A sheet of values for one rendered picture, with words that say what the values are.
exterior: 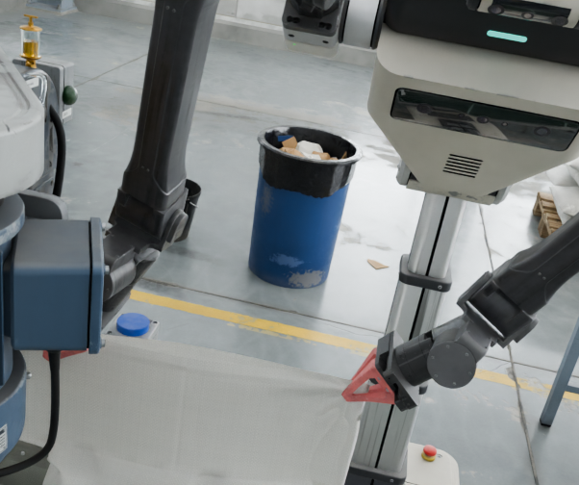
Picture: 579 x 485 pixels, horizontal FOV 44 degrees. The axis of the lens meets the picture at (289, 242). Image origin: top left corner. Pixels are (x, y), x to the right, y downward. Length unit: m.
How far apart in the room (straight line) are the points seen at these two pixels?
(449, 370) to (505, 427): 1.96
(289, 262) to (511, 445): 1.24
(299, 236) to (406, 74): 2.10
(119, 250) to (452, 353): 0.41
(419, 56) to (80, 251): 0.71
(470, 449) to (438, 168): 1.49
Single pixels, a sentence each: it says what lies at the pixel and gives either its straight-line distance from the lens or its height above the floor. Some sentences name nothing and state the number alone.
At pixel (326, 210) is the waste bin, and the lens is 3.16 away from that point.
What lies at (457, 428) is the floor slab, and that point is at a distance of 2.72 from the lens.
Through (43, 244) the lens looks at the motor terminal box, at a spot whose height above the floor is 1.30.
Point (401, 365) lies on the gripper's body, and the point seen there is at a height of 1.08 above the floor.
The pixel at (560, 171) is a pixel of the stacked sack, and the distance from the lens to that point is 4.79.
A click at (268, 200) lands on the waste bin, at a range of 3.18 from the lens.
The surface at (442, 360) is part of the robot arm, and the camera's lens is 0.86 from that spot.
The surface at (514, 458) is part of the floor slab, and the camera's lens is 2.69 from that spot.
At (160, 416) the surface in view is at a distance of 1.05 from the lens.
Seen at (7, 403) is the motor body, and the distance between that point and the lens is 0.68.
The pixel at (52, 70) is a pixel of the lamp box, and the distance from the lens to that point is 1.11.
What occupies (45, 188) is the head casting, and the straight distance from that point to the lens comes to 1.13.
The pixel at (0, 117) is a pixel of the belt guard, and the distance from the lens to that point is 0.57.
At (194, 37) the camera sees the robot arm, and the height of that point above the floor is 1.46.
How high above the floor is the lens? 1.59
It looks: 25 degrees down
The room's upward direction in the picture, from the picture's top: 10 degrees clockwise
